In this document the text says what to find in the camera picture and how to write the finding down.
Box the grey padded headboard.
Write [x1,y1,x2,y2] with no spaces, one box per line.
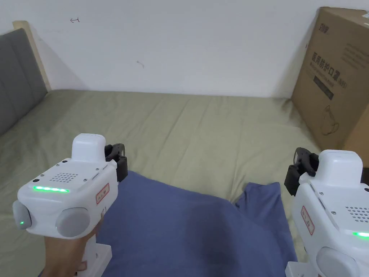
[0,20,53,137]

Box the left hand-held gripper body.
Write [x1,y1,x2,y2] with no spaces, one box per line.
[12,133,128,277]

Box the bed with beige sheet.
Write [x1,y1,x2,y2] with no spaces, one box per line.
[0,89,369,277]

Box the person's left hand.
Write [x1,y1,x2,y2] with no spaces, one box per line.
[37,217,105,277]

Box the blue garment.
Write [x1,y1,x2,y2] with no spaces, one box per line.
[94,170,299,277]

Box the brown cardboard carton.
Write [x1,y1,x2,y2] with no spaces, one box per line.
[290,7,369,168]

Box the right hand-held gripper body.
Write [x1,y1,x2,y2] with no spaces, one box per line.
[284,149,369,277]

